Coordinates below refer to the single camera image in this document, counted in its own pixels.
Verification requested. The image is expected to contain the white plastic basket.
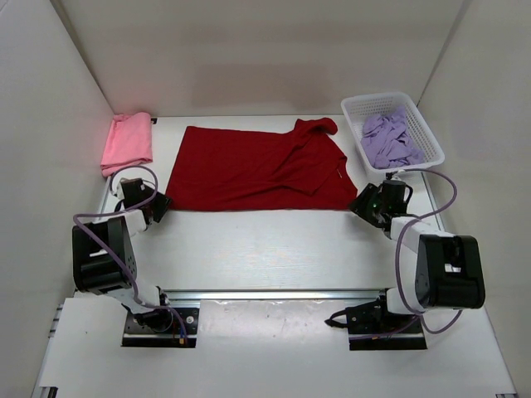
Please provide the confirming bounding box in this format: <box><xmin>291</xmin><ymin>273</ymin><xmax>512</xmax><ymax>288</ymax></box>
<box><xmin>341</xmin><ymin>91</ymin><xmax>446</xmax><ymax>182</ymax></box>

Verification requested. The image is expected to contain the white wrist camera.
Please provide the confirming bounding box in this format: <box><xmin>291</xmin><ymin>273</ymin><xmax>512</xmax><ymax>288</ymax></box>
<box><xmin>385</xmin><ymin>169</ymin><xmax>406</xmax><ymax>180</ymax></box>
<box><xmin>112</xmin><ymin>180</ymin><xmax>124</xmax><ymax>200</ymax></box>

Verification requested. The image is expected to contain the pink t shirt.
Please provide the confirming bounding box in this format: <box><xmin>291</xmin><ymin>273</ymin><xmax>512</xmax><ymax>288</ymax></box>
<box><xmin>100</xmin><ymin>112</ymin><xmax>153</xmax><ymax>177</ymax></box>

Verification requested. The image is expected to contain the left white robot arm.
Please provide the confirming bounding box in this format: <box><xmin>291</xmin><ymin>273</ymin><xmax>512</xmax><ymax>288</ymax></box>
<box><xmin>72</xmin><ymin>178</ymin><xmax>177</xmax><ymax>333</ymax></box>

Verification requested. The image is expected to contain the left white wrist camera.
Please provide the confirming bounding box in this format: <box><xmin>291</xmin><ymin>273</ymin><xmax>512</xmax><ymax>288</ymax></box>
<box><xmin>112</xmin><ymin>180</ymin><xmax>124</xmax><ymax>200</ymax></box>

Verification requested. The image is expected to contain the red t shirt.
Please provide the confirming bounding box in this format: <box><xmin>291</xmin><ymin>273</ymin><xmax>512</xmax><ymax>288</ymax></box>
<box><xmin>165</xmin><ymin>118</ymin><xmax>358</xmax><ymax>211</ymax></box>

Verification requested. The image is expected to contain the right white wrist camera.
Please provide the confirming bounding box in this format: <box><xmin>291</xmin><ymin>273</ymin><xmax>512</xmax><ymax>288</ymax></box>
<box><xmin>385</xmin><ymin>169</ymin><xmax>406</xmax><ymax>180</ymax></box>

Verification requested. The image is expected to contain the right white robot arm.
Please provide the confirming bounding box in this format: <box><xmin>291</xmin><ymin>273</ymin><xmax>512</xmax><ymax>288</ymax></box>
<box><xmin>324</xmin><ymin>179</ymin><xmax>485</xmax><ymax>340</ymax></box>

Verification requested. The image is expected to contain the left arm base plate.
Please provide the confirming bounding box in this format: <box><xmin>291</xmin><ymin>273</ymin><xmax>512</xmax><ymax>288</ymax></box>
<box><xmin>121</xmin><ymin>301</ymin><xmax>200</xmax><ymax>348</ymax></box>

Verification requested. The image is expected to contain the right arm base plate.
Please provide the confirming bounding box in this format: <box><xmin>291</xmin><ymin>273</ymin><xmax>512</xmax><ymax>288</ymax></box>
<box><xmin>346</xmin><ymin>303</ymin><xmax>427</xmax><ymax>352</ymax></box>

